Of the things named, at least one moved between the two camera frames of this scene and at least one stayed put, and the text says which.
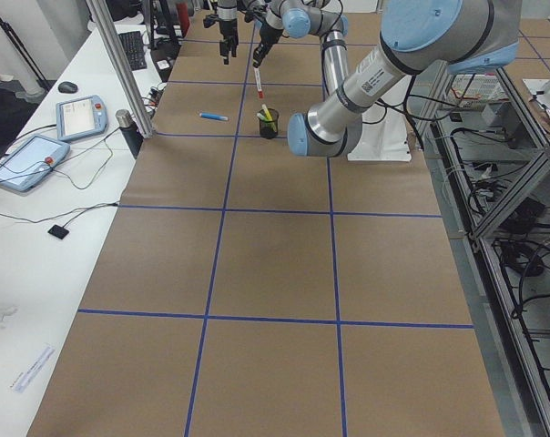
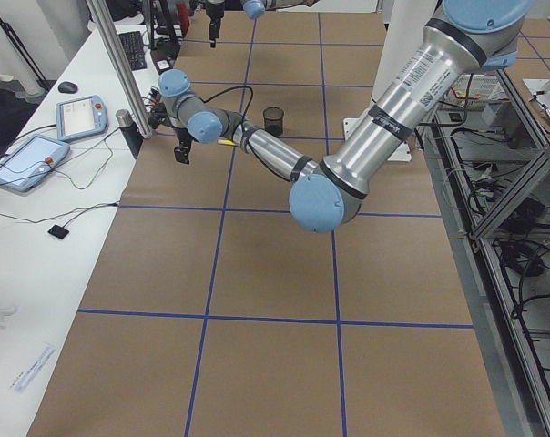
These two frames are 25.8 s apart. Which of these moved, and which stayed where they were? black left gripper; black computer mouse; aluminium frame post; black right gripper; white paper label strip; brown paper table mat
Moved: black right gripper; black left gripper
Stayed: aluminium frame post; black computer mouse; white paper label strip; brown paper table mat
